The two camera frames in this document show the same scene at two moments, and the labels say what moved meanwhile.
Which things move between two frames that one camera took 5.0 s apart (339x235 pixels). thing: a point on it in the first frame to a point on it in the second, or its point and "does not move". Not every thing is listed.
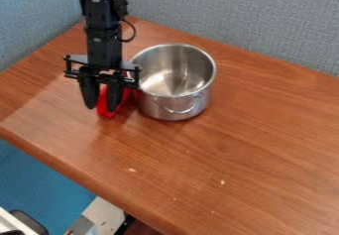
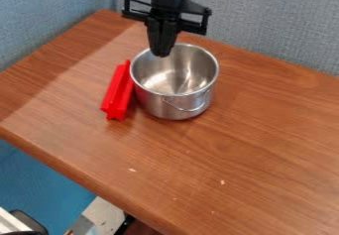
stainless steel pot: [176, 73] does not move
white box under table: [100, 219] does not move
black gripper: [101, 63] to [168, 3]
